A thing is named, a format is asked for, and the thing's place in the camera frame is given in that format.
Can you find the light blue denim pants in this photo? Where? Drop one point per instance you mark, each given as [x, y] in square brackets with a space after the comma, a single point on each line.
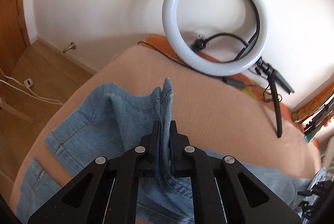
[104, 114]

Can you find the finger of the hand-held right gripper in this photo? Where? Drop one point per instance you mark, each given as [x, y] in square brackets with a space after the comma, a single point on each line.
[310, 191]

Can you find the black gooseneck clip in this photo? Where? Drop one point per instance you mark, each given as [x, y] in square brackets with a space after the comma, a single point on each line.
[224, 35]

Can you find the white power plug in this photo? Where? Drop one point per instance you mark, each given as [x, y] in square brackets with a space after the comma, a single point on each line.
[28, 82]

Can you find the grey black tripod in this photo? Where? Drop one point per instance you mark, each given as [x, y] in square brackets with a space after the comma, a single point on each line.
[317, 118]

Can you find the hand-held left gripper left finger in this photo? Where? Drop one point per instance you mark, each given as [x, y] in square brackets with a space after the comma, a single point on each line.
[156, 140]

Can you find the metal door stop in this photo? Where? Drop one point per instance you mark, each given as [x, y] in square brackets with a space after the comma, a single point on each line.
[70, 47]

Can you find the peach blanket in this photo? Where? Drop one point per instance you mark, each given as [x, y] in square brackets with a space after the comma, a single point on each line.
[221, 122]

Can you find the wooden door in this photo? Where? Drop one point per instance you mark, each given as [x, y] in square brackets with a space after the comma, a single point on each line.
[10, 17]

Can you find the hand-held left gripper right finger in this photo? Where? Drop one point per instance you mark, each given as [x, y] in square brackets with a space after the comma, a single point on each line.
[174, 140]

